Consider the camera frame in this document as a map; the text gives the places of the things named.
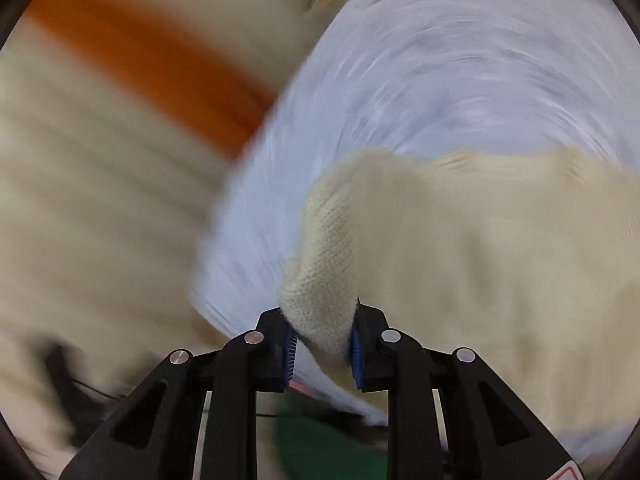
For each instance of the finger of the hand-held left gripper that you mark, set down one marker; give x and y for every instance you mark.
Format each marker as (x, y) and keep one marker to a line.
(290, 355)
(356, 355)

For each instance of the cream knit cardigan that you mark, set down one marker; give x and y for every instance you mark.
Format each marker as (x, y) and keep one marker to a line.
(475, 270)

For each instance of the green mat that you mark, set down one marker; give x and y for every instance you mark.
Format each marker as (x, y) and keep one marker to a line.
(325, 450)

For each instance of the dark blurred object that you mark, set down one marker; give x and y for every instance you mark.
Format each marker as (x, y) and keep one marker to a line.
(75, 390)

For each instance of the cream curtain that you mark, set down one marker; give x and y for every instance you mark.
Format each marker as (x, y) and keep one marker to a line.
(90, 220)

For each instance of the bed with butterfly sheet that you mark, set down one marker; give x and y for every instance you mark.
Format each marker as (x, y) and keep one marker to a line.
(425, 85)

